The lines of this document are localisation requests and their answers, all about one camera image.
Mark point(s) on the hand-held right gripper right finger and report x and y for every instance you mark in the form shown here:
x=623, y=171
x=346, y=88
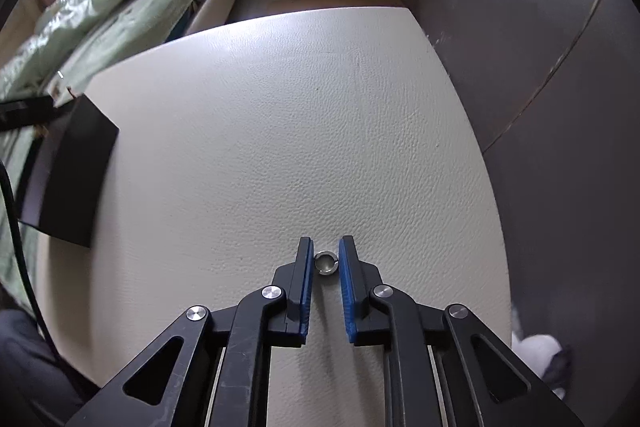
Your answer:
x=346, y=287

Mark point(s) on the bed with green sheet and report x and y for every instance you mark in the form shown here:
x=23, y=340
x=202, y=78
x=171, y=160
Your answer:
x=150, y=17

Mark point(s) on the black jewelry box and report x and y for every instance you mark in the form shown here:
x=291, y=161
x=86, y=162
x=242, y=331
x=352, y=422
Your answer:
x=75, y=167

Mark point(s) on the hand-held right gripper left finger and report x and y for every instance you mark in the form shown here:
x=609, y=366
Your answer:
x=306, y=287

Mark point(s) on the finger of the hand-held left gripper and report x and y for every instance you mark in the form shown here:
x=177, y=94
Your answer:
x=25, y=114

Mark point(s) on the person's dark trousers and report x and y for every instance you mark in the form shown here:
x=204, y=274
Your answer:
x=30, y=357

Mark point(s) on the white slipper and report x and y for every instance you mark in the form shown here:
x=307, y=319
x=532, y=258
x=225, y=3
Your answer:
x=537, y=354

